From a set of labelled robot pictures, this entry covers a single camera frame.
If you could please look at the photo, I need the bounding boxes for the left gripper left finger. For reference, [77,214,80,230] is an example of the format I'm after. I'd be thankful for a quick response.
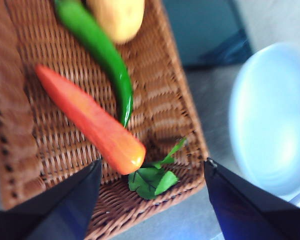
[0,159,103,240]

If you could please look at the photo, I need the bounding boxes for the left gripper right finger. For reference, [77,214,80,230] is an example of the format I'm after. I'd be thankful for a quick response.
[203,157,300,240]

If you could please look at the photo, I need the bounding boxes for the orange carrot with green leaves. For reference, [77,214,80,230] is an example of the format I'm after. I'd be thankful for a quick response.
[34,63,188,201]

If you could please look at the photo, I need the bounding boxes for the pale blue plate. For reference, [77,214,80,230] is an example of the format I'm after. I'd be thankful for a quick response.
[228,42,300,209]

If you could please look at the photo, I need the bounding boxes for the brown wicker basket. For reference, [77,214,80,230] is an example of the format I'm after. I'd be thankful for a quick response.
[0,0,210,240]

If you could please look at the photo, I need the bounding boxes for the green chili pepper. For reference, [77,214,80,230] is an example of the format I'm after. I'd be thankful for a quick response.
[54,0,135,129]

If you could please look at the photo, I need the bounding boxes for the yellow-brown potato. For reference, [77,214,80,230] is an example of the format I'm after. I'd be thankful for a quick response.
[86,0,145,45]

